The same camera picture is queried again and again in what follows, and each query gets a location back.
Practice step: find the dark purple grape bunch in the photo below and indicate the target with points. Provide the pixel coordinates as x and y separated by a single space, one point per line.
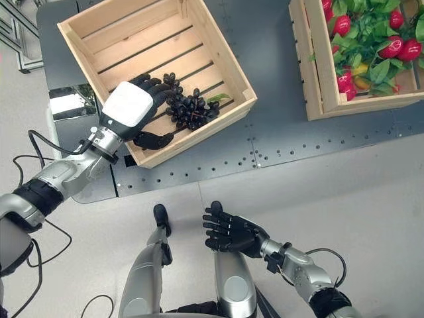
189 111

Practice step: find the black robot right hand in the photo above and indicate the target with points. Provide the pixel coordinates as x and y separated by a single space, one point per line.
236 233

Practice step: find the orange artificial fruit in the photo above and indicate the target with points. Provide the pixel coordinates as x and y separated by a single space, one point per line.
362 83

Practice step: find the green artificial leaves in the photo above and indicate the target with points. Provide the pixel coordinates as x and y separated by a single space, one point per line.
367 36

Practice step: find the wooden slatted crate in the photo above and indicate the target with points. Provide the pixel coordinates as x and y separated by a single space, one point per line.
145 43

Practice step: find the silver robot right leg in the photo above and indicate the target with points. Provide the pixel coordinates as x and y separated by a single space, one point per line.
233 285

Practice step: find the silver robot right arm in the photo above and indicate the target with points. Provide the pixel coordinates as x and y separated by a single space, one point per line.
306 270

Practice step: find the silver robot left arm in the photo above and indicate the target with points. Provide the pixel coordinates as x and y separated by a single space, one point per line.
63 174

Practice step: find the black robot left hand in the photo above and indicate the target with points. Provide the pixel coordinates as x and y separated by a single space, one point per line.
127 102

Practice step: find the shiny reflective metal panel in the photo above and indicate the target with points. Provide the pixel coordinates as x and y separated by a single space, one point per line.
71 102

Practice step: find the yellow artificial fruit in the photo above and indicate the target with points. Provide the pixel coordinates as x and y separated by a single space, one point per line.
361 69

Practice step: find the black robot waist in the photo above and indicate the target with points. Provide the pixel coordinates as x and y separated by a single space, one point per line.
190 309

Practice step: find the aluminium frame rack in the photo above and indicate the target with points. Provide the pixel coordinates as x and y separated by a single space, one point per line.
18 36

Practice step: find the red artificial fruit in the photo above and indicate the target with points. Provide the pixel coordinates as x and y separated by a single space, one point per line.
396 19
329 15
342 25
326 3
410 49
351 95
391 47
345 81

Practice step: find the wooden crate with foliage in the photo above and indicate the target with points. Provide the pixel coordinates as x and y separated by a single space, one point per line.
318 66

